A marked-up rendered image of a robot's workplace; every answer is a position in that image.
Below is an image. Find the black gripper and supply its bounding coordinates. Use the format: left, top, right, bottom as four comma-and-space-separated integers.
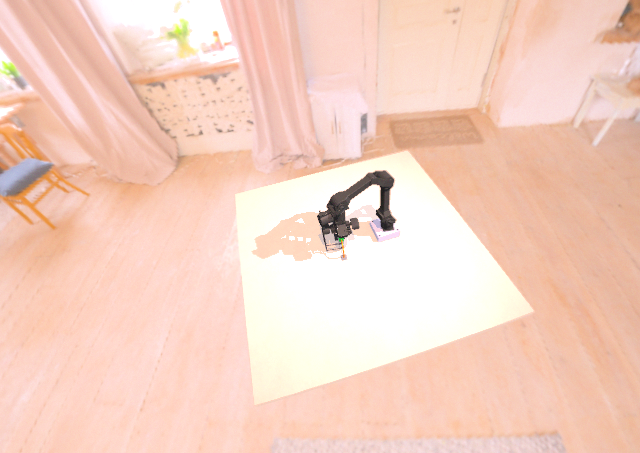
321, 218, 360, 236

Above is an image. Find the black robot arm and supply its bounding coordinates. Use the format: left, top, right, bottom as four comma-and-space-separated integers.
317, 170, 397, 238

